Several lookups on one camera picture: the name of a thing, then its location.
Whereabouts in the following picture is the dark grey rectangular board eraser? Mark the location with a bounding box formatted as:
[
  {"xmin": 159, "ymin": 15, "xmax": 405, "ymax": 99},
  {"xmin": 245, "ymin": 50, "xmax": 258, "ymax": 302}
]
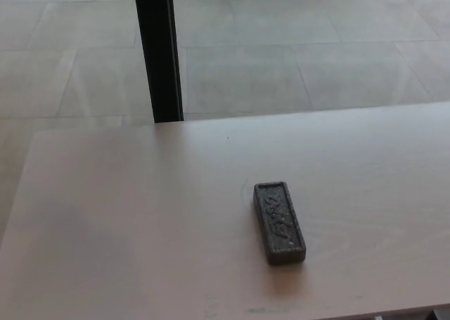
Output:
[{"xmin": 253, "ymin": 181, "xmax": 307, "ymax": 266}]

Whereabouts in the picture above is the black metal post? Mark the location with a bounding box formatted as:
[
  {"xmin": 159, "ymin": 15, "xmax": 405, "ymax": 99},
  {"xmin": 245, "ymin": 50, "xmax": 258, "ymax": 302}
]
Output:
[{"xmin": 132, "ymin": 0, "xmax": 185, "ymax": 124}]

